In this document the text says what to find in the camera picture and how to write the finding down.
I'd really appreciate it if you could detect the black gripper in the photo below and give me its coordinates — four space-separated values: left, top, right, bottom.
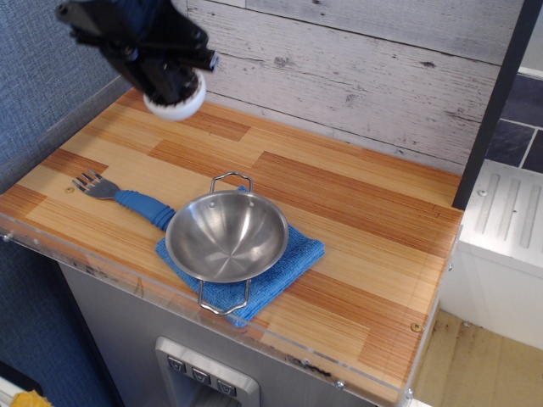
55 1 219 105

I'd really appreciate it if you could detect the black and white toy mushroom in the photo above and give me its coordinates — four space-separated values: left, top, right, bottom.
143 70 207 121

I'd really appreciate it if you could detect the yellow object at corner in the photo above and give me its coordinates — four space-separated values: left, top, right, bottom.
9 391 53 407

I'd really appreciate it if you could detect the blue folded cloth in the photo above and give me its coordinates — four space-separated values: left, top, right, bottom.
155 226 325 326

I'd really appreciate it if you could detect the silver dispenser button panel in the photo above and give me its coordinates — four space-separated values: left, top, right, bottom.
154 337 260 406

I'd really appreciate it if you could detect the clear acrylic table edge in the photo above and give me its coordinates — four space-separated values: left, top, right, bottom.
1 203 461 406

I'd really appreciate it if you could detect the white grooved drain board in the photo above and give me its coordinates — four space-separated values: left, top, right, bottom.
460 159 542 268

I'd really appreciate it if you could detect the blue handled metal fork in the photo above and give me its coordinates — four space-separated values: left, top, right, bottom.
72 169 176 231

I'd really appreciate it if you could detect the stainless steel bowl with handles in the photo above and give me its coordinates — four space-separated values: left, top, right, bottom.
165 171 289 316

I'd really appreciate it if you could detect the dark right vertical post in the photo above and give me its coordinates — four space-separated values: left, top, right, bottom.
452 0 542 210

